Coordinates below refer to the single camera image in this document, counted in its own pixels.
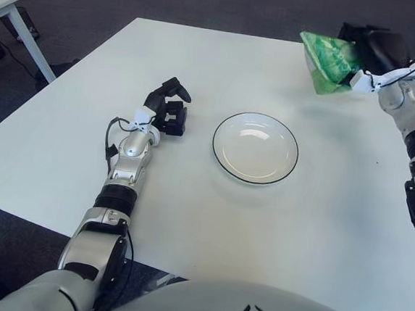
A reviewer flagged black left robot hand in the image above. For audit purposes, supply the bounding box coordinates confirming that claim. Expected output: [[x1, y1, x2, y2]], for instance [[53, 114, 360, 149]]
[[141, 74, 195, 138]]

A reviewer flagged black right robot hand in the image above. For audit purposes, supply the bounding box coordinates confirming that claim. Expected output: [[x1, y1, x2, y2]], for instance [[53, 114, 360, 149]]
[[333, 22, 415, 78]]

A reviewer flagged green potato chips bag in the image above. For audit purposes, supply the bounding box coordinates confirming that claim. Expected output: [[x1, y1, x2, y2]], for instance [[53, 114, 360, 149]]
[[295, 30, 366, 99]]

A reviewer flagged white plate with black rim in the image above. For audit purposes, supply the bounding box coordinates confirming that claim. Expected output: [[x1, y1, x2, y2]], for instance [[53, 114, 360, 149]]
[[209, 108, 302, 188]]

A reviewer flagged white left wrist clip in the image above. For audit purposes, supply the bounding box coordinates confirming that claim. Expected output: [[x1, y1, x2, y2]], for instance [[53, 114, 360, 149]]
[[133, 107, 156, 130]]

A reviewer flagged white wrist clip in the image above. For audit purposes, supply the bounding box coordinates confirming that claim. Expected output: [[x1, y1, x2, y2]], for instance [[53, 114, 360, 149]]
[[133, 107, 156, 130], [348, 68, 378, 94]]

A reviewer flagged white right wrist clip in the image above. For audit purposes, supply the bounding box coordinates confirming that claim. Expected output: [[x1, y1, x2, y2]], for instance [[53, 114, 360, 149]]
[[348, 68, 378, 94]]

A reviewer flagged white side table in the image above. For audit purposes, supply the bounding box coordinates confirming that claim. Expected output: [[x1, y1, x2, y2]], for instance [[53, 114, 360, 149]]
[[0, 0, 64, 85]]

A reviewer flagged black floor device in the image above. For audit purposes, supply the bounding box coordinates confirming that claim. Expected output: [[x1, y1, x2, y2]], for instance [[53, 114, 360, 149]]
[[13, 6, 43, 44]]

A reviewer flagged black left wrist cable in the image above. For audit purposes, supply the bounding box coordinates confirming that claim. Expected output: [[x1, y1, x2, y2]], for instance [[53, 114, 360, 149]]
[[102, 116, 142, 165]]

